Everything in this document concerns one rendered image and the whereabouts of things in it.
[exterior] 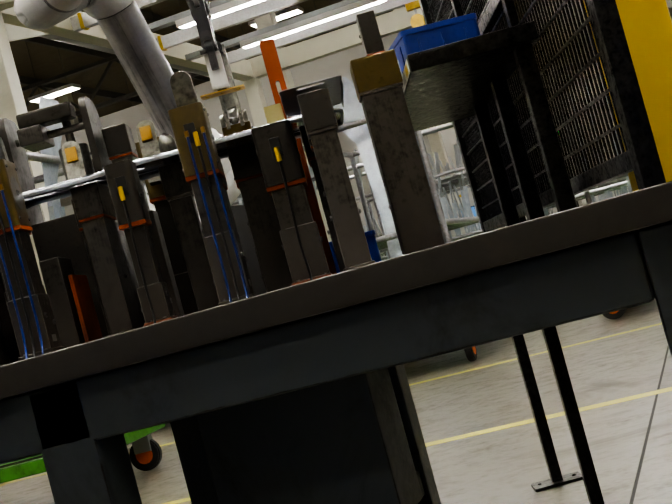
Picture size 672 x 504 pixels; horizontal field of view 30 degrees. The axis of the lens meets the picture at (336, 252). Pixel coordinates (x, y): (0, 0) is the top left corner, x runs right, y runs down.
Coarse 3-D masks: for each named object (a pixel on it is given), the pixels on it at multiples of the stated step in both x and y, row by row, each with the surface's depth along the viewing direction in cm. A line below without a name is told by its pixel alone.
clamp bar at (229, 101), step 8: (224, 48) 249; (224, 56) 249; (224, 64) 249; (232, 80) 248; (224, 96) 248; (232, 96) 248; (224, 104) 247; (232, 104) 248; (224, 112) 247; (240, 112) 246; (240, 120) 246
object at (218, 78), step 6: (204, 54) 232; (216, 54) 232; (210, 66) 232; (222, 66) 232; (210, 72) 232; (216, 72) 232; (222, 72) 232; (210, 78) 232; (216, 78) 232; (222, 78) 232; (216, 84) 232; (222, 84) 232
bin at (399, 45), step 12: (432, 24) 256; (444, 24) 256; (456, 24) 257; (468, 24) 257; (408, 36) 256; (420, 36) 256; (432, 36) 256; (444, 36) 256; (456, 36) 257; (468, 36) 257; (396, 48) 265; (408, 48) 256; (420, 48) 256
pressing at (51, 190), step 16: (336, 112) 228; (224, 144) 232; (240, 144) 238; (144, 160) 221; (160, 160) 231; (96, 176) 223; (144, 176) 243; (32, 192) 224; (48, 192) 231; (64, 192) 237
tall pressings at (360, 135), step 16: (352, 80) 959; (352, 96) 880; (352, 112) 880; (352, 128) 879; (368, 144) 875; (368, 160) 875; (368, 176) 874; (384, 192) 870; (384, 208) 870; (384, 224) 869
